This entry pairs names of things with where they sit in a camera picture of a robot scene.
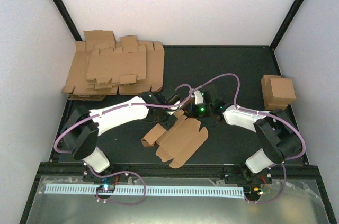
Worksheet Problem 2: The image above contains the right black frame post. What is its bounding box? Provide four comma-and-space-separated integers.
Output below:
270, 0, 304, 51

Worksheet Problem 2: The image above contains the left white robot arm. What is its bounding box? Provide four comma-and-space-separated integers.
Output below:
54, 92, 180, 181

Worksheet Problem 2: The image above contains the light blue slotted cable duct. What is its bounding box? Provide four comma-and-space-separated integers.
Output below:
44, 184, 245, 199

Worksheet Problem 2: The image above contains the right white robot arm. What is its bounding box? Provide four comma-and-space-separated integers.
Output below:
190, 90, 306, 183

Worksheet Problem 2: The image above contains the stack of flat cardboard blanks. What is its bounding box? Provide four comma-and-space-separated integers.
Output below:
62, 30, 165, 101

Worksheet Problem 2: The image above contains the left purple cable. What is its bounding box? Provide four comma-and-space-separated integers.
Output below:
54, 84, 194, 205

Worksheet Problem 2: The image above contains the left black frame post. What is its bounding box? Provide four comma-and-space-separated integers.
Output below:
52, 0, 83, 41

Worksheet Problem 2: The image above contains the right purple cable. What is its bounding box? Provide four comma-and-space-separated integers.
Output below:
194, 73, 307, 205

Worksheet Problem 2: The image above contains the purple cable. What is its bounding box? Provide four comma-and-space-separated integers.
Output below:
194, 73, 307, 205
54, 84, 194, 205

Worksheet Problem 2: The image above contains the black frame post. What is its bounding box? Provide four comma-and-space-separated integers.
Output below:
52, 0, 83, 41
270, 0, 304, 51

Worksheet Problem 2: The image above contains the controller circuit board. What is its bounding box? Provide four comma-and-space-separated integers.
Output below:
96, 184, 115, 193
244, 186, 267, 196

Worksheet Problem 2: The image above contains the left controller circuit board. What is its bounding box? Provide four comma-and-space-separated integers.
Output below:
96, 184, 115, 193

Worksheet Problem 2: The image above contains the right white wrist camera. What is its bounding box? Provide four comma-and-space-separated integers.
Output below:
192, 90, 204, 105

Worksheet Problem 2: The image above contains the right controller circuit board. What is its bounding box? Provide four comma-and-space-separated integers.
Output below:
244, 186, 267, 196

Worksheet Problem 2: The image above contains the cardboard box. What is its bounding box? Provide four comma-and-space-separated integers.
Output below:
269, 78, 297, 105
261, 75, 288, 110
141, 111, 209, 169

